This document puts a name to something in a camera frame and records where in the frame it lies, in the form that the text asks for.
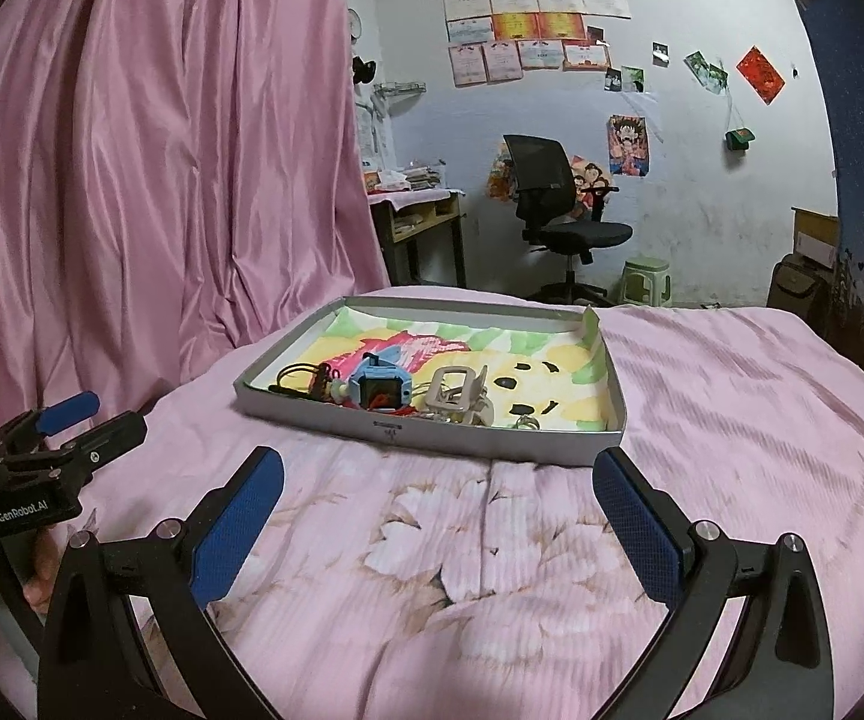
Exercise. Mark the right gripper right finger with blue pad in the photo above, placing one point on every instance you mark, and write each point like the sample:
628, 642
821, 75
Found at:
778, 663

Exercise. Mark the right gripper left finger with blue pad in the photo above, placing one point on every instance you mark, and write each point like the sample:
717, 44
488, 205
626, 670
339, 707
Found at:
95, 663

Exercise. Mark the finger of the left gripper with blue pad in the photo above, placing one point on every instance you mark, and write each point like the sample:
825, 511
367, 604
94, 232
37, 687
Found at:
67, 413
108, 441

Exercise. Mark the blue kids smartwatch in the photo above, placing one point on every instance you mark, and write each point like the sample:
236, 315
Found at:
378, 384

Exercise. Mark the grey square hair claw clip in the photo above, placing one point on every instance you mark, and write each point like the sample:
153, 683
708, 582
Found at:
458, 394

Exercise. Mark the silver bangle set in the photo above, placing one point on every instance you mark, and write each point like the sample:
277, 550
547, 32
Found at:
527, 422

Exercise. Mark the person's left hand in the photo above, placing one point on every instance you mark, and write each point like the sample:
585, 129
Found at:
39, 586

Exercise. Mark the pink satin curtain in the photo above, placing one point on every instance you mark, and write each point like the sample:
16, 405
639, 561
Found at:
178, 178

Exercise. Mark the pink floral bed sheet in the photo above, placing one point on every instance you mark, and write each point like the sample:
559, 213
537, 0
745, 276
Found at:
390, 584

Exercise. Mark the wooden desk with clutter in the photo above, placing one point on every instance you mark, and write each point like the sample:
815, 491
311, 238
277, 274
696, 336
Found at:
407, 204

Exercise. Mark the colourful bear drawing paper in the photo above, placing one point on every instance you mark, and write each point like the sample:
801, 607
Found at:
551, 375

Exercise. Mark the grey shallow box tray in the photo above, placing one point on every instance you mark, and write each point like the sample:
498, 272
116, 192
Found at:
563, 449

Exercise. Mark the green plastic stool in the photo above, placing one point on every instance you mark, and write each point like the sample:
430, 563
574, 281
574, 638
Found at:
646, 281

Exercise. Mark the cardboard box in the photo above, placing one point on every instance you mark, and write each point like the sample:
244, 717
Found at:
816, 237

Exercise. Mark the black office chair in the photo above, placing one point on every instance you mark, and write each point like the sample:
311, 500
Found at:
560, 216

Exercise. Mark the anime character poster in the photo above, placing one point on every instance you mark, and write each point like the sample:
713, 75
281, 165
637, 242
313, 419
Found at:
628, 144

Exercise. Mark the green hanging wall pouch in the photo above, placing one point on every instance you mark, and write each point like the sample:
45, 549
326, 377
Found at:
739, 139

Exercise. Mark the wall certificates group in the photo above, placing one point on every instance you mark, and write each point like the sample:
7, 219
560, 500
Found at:
491, 42

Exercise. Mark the red square wall paper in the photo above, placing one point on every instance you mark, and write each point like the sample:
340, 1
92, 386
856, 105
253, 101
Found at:
761, 75

